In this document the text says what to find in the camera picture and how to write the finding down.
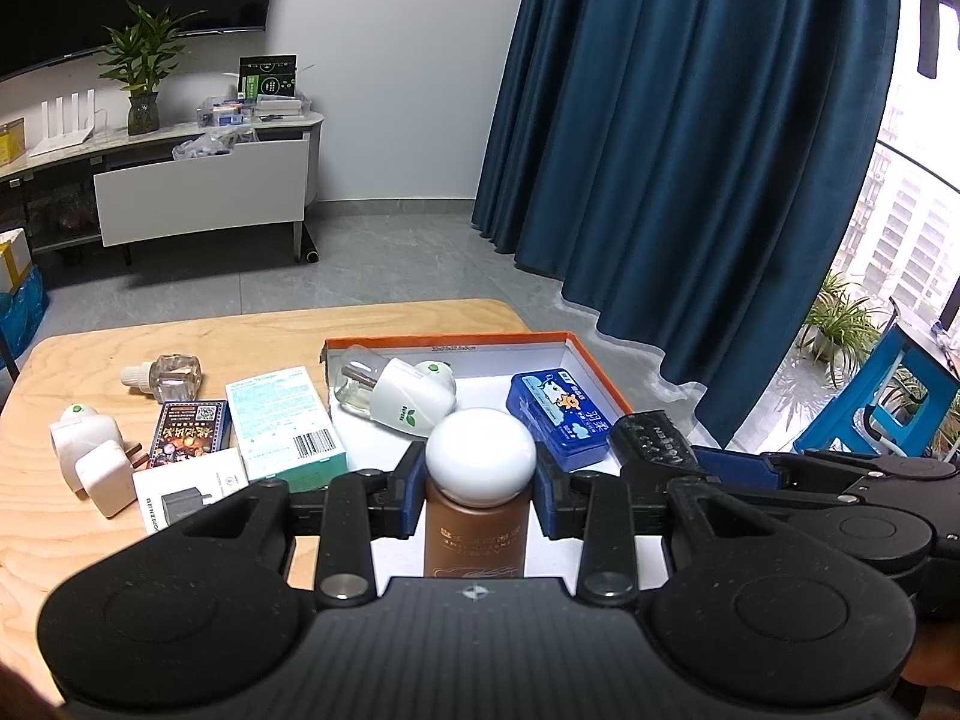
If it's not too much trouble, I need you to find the blue curtain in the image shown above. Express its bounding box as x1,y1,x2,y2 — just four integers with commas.
472,0,901,451

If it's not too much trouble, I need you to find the blue plastic bag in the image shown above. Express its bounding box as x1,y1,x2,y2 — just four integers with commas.
0,266,50,368

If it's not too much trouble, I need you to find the white mosquito heater with bottle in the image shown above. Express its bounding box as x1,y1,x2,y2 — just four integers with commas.
335,345,457,436

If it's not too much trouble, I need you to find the black ribbed device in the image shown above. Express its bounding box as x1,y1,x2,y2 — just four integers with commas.
611,411,710,481

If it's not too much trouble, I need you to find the dark playing card box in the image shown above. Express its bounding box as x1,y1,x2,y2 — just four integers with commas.
150,401,230,473

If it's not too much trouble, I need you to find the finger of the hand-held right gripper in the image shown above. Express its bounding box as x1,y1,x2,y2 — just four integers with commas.
690,446,848,500

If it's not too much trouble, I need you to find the clear glass refill bottle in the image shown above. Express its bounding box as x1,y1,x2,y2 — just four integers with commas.
124,355,203,402

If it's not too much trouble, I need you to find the white router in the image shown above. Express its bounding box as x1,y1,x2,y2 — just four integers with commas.
30,88,98,158

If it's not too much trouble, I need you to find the white charger adapter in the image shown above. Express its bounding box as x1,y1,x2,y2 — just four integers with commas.
75,441,136,518

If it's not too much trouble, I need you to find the clear plastic organizer tray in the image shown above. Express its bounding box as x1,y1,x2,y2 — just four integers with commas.
199,90,308,128

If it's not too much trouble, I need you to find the white yellow cardboard box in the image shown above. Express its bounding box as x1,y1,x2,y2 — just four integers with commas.
0,229,32,293

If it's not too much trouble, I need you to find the orange white cardboard box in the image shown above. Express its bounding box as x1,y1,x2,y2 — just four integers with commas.
322,331,638,578

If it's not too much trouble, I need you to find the white charger carton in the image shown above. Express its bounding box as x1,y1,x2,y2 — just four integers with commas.
133,448,248,533

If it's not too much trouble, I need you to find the crumpled clear plastic bag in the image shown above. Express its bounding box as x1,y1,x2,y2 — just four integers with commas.
172,127,260,162

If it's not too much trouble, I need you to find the potted bamboo plant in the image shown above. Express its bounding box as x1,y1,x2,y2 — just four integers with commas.
97,4,207,136

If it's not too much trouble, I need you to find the blue tin box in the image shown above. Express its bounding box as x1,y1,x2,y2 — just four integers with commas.
506,369,631,470

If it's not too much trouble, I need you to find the bronze bottle white cap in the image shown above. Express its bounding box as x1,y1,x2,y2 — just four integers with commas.
424,407,537,582

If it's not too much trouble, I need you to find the balcony potted plant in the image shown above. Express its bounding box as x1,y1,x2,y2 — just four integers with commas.
795,270,893,387

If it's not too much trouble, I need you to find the mint green carton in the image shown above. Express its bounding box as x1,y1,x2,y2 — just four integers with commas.
225,367,347,482

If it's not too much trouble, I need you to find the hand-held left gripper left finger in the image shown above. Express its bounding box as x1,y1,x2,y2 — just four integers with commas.
161,444,425,610

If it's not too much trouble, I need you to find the white TV cabinet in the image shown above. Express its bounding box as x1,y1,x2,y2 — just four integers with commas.
0,111,325,265

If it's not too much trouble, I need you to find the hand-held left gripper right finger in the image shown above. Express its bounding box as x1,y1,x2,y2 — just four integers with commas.
534,457,796,607

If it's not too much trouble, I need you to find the blue stool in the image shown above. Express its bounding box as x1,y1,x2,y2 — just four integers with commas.
795,300,960,458

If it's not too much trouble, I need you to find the green black box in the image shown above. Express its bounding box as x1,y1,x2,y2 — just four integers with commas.
238,54,299,102

